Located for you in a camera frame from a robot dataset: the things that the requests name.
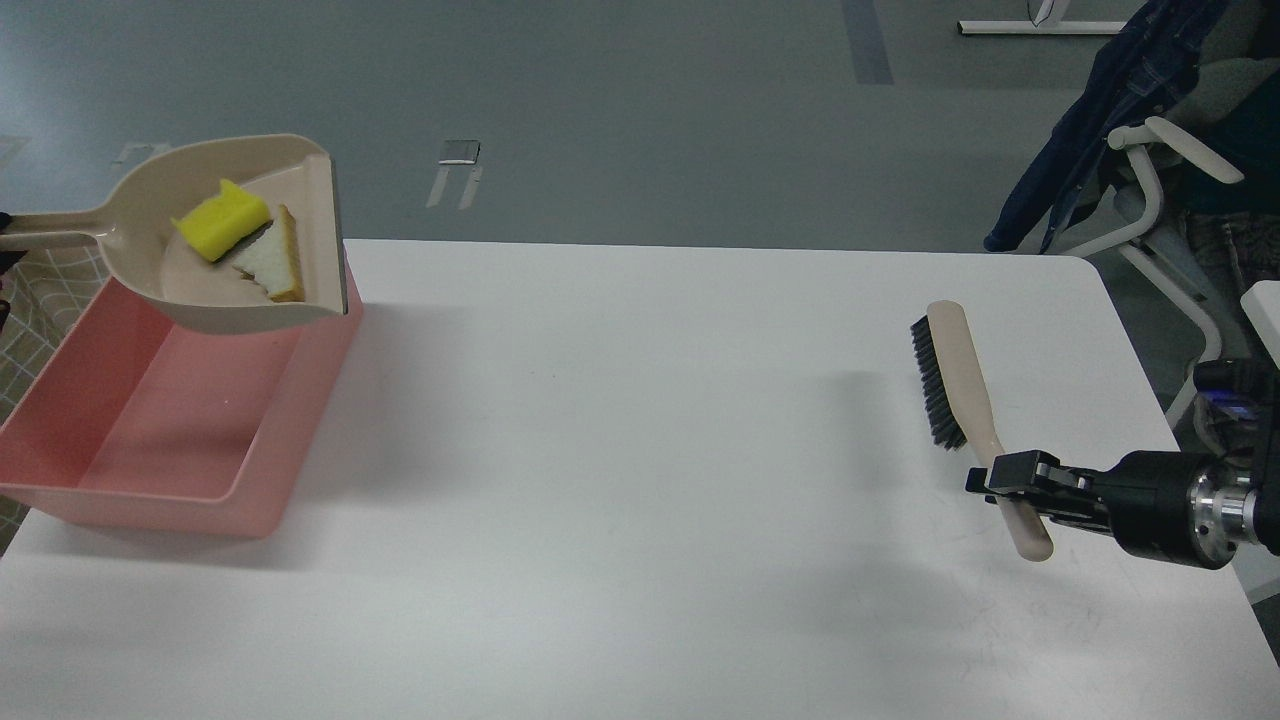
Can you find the silver floor plate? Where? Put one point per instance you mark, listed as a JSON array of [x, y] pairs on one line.
[[460, 152]]

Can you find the beige hand brush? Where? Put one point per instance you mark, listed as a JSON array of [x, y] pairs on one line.
[[960, 413]]

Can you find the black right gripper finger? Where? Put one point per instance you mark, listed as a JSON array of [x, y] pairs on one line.
[[1062, 493]]

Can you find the dark blue jacket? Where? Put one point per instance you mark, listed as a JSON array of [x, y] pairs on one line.
[[1148, 67]]

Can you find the white office chair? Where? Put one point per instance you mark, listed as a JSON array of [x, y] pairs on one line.
[[1151, 239]]

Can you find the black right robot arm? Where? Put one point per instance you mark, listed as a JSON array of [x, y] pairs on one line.
[[1238, 398]]

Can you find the beige plastic dustpan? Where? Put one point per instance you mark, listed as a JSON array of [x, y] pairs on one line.
[[135, 232]]

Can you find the white table corner right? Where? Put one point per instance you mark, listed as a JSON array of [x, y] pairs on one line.
[[1261, 306]]

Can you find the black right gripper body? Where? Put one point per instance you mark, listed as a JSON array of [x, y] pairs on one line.
[[1188, 509]]

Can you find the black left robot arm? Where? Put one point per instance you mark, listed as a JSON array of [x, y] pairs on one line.
[[8, 260]]

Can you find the yellow green sponge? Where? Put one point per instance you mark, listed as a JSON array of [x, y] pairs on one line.
[[217, 224]]

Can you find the white desk leg base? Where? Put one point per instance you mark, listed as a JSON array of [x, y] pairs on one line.
[[1086, 28]]

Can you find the white bread slice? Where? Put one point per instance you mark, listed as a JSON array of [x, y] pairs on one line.
[[272, 259]]

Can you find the person in dark clothes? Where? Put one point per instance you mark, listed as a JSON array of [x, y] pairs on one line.
[[1232, 228]]

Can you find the pink plastic bin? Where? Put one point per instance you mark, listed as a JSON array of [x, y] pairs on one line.
[[138, 423]]

